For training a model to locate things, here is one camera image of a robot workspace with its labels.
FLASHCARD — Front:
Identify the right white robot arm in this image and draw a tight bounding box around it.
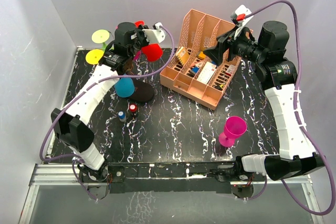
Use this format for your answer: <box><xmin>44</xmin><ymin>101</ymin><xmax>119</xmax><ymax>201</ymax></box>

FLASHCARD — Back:
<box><xmin>204</xmin><ymin>20</ymin><xmax>324</xmax><ymax>180</ymax></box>

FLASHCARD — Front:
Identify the blue wine glass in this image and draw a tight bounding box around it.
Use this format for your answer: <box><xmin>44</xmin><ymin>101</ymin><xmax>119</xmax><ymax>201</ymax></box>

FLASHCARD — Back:
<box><xmin>114</xmin><ymin>78</ymin><xmax>135</xmax><ymax>98</ymax></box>

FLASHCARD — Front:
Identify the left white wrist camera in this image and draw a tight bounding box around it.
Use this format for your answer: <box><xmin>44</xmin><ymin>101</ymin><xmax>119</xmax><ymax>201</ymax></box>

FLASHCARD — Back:
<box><xmin>142</xmin><ymin>22</ymin><xmax>166</xmax><ymax>44</ymax></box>

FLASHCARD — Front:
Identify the magenta wine glass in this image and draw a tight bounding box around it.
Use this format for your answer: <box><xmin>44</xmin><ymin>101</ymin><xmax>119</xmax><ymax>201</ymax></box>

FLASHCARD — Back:
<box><xmin>133</xmin><ymin>51</ymin><xmax>141</xmax><ymax>61</ymax></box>
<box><xmin>218</xmin><ymin>116</ymin><xmax>247</xmax><ymax>147</ymax></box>

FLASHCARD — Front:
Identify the orange wine glass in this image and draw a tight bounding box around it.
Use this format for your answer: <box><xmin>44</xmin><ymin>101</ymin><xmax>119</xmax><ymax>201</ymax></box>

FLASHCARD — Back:
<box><xmin>85</xmin><ymin>49</ymin><xmax>104</xmax><ymax>65</ymax></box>

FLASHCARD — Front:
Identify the orange sponge block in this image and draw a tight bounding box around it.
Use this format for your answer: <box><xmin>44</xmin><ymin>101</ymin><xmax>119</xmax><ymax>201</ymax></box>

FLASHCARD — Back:
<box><xmin>197</xmin><ymin>51</ymin><xmax>206</xmax><ymax>60</ymax></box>

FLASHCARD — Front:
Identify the blue capped small bottle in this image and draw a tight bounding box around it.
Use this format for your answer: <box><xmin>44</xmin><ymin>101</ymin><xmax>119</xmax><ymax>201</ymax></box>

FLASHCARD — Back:
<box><xmin>118</xmin><ymin>111</ymin><xmax>127</xmax><ymax>122</ymax></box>

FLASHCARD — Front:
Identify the green wine glass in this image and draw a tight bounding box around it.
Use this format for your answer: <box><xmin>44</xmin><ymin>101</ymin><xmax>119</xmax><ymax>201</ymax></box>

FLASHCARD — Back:
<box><xmin>91</xmin><ymin>29</ymin><xmax>110</xmax><ymax>50</ymax></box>

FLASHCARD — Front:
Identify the blue eraser block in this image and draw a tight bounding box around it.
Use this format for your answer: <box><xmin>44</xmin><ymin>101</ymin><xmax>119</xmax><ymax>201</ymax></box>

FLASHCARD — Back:
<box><xmin>189</xmin><ymin>67</ymin><xmax>199</xmax><ymax>76</ymax></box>

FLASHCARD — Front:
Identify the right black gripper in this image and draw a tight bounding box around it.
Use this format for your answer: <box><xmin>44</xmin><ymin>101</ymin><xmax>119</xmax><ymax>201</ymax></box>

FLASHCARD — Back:
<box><xmin>203</xmin><ymin>25</ymin><xmax>266</xmax><ymax>66</ymax></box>

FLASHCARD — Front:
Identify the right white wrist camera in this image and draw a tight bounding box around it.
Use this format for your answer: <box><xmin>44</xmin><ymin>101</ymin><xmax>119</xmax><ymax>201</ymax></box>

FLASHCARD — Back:
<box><xmin>230</xmin><ymin>5</ymin><xmax>253</xmax><ymax>39</ymax></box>

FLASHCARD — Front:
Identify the metal wine glass rack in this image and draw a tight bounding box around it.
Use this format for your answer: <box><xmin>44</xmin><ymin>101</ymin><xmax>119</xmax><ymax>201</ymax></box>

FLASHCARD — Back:
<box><xmin>109</xmin><ymin>31</ymin><xmax>155</xmax><ymax>103</ymax></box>

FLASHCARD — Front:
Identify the yellow spiral notebook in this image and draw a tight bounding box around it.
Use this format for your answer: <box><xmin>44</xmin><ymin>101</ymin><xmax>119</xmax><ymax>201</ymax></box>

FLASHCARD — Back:
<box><xmin>175</xmin><ymin>47</ymin><xmax>190</xmax><ymax>66</ymax></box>

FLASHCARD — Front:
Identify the red wine glass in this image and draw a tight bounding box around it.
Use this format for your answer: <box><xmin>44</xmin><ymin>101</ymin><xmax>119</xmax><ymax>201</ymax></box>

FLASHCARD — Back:
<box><xmin>134</xmin><ymin>20</ymin><xmax>163</xmax><ymax>62</ymax></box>

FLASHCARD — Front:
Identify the red capped small bottle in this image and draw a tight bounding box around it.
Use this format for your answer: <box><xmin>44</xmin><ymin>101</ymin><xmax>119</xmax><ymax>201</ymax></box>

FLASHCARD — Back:
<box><xmin>129</xmin><ymin>103</ymin><xmax>138</xmax><ymax>118</ymax></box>

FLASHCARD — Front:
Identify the aluminium frame rail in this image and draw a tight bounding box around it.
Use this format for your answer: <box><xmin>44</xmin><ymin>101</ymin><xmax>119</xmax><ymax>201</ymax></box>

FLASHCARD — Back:
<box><xmin>19</xmin><ymin>162</ymin><xmax>324</xmax><ymax>223</ymax></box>

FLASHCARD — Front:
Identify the pink desk file organizer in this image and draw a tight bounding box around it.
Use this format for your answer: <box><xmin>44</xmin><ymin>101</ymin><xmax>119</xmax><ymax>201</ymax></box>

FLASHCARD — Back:
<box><xmin>160</xmin><ymin>9</ymin><xmax>241</xmax><ymax>110</ymax></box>

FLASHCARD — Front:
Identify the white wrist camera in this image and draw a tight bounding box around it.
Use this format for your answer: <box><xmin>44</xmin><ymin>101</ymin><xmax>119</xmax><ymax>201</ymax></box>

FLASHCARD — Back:
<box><xmin>230</xmin><ymin>5</ymin><xmax>253</xmax><ymax>39</ymax></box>
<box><xmin>142</xmin><ymin>22</ymin><xmax>166</xmax><ymax>44</ymax></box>

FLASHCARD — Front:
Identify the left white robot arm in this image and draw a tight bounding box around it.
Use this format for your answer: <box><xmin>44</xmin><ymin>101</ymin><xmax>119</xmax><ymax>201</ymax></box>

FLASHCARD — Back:
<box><xmin>51</xmin><ymin>20</ymin><xmax>152</xmax><ymax>182</ymax></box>

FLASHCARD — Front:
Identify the white card box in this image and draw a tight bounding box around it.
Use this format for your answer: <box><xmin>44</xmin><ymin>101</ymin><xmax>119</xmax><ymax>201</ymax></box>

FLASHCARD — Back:
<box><xmin>197</xmin><ymin>62</ymin><xmax>217</xmax><ymax>84</ymax></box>

